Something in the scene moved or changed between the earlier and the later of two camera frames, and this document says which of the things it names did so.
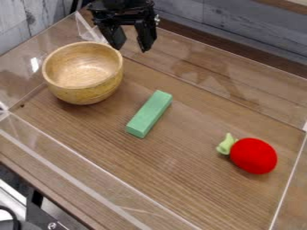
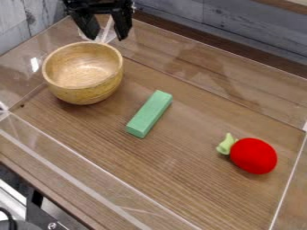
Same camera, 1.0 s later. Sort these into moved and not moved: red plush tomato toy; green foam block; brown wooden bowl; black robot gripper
Moved: black robot gripper
Not moved: green foam block; brown wooden bowl; red plush tomato toy
